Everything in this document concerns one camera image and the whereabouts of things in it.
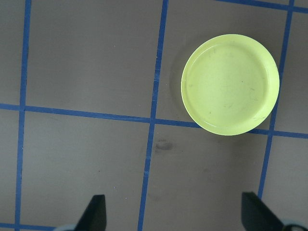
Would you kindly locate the yellow round plate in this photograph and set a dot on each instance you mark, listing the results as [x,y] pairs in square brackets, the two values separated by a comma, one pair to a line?
[229,84]

